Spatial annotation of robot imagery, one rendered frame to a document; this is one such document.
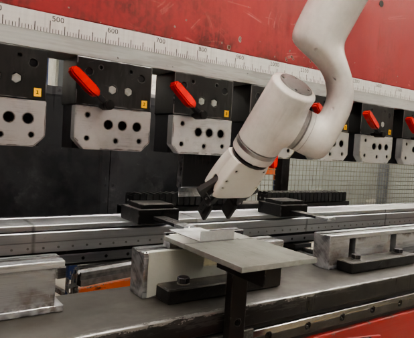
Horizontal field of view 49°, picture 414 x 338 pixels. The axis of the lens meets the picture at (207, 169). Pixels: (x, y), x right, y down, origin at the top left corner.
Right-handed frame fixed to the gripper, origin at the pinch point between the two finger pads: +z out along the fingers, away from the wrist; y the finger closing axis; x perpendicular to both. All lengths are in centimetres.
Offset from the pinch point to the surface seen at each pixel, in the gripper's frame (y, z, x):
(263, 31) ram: -13.5, -27.5, -29.1
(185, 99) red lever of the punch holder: 8.7, -16.1, -14.6
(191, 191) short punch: 1.0, 3.5, -8.3
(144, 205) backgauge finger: 2.5, 20.4, -19.2
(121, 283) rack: -59, 167, -86
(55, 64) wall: -90, 213, -397
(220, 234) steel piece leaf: -0.4, 3.2, 4.2
